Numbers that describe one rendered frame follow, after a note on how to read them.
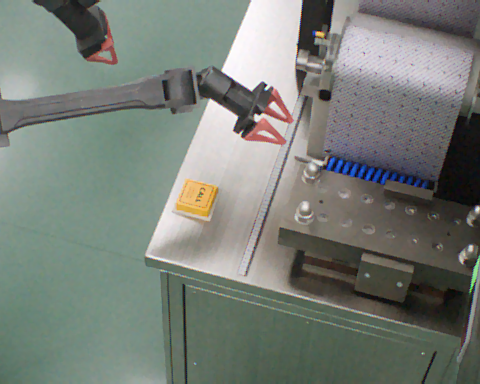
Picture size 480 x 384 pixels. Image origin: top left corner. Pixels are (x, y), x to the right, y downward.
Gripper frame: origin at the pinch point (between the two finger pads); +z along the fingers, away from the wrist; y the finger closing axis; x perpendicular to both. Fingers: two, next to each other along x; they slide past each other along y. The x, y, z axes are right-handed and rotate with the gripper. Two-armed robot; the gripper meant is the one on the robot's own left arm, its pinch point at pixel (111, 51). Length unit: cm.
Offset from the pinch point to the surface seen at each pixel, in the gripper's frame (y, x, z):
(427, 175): -46, -48, 28
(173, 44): 102, 24, 107
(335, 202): -47, -30, 19
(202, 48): 98, 16, 112
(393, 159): -42, -44, 23
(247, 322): -54, -1, 36
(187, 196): -32.1, -2.6, 15.6
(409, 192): -49, -44, 25
